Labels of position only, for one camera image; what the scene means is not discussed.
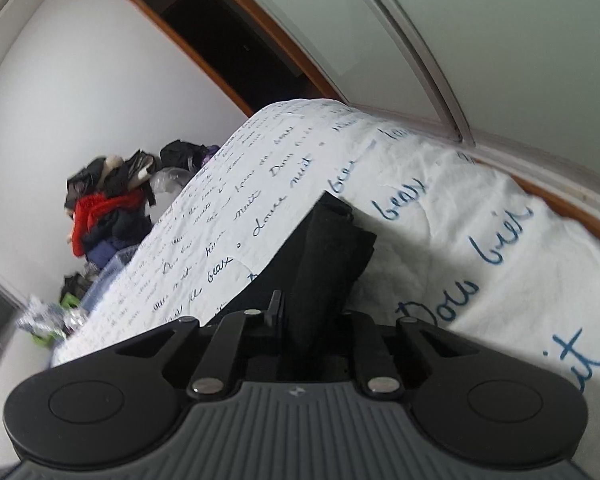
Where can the pile of clothes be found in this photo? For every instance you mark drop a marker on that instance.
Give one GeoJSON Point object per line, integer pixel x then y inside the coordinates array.
{"type": "Point", "coordinates": [108, 201]}

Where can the white bedspread with blue script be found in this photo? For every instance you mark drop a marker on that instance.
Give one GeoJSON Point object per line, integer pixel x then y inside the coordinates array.
{"type": "Point", "coordinates": [458, 244]}

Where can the wooden door frame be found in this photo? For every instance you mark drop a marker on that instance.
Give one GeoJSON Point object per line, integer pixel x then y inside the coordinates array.
{"type": "Point", "coordinates": [255, 63]}

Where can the black pants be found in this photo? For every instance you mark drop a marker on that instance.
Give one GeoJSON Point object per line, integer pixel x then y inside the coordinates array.
{"type": "Point", "coordinates": [314, 270]}

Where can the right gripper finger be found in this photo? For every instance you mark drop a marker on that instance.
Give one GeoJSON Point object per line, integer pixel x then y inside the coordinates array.
{"type": "Point", "coordinates": [274, 314]}

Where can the white wardrobe sliding door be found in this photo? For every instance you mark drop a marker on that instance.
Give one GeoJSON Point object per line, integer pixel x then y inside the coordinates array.
{"type": "Point", "coordinates": [515, 81]}

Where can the clear plastic bag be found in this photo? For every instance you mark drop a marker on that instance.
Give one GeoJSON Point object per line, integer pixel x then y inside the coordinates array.
{"type": "Point", "coordinates": [169, 180]}

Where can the green plastic basket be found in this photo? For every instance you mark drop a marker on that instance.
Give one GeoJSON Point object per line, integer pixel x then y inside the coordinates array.
{"type": "Point", "coordinates": [50, 322]}

